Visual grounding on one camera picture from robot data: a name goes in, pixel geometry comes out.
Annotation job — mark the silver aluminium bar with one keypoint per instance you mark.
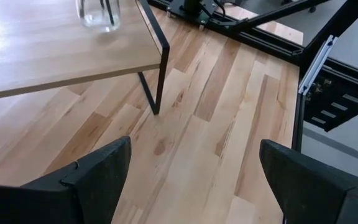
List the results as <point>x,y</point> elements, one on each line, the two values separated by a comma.
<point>317,65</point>

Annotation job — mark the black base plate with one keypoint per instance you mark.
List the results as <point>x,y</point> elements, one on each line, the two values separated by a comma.
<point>179,12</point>

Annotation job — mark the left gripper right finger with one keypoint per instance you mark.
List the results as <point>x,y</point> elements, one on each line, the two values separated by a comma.
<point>322,202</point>

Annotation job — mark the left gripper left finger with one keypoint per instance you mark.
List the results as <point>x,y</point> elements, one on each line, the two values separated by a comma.
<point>73,202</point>

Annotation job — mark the clear glass vase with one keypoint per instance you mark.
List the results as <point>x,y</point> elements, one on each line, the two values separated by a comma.
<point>98,18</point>

